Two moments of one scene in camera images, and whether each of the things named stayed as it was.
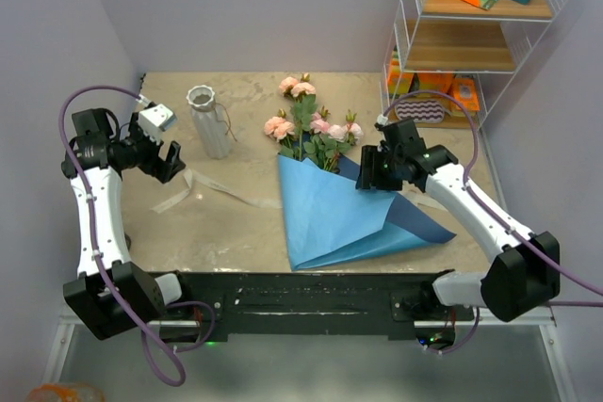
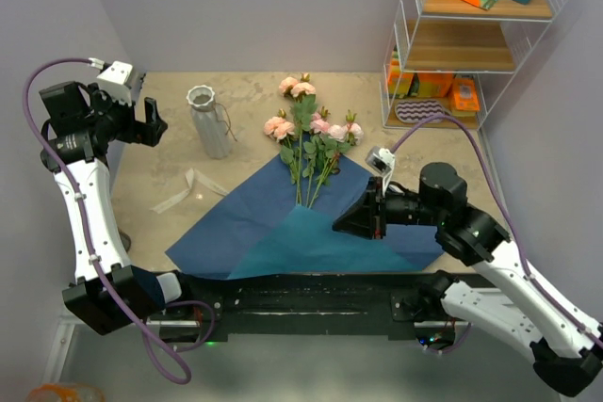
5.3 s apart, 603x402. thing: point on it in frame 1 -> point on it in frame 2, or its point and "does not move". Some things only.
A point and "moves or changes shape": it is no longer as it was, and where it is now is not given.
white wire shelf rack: x=470 y=19 does not move
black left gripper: x=156 y=167 -> x=138 y=131
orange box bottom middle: x=434 y=81 does not move
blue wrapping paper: x=331 y=223 moves or changes shape
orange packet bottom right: x=464 y=91 does not move
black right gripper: x=369 y=175 -> x=365 y=218
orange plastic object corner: x=66 y=393 does not move
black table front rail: x=310 y=306 does not move
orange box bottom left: x=398 y=82 does not move
